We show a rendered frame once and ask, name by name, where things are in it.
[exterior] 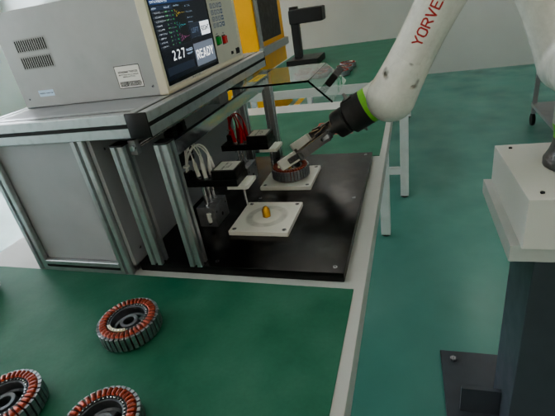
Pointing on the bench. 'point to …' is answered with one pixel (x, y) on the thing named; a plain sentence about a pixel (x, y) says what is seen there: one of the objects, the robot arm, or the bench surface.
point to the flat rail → (214, 119)
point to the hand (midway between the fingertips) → (289, 155)
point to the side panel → (63, 208)
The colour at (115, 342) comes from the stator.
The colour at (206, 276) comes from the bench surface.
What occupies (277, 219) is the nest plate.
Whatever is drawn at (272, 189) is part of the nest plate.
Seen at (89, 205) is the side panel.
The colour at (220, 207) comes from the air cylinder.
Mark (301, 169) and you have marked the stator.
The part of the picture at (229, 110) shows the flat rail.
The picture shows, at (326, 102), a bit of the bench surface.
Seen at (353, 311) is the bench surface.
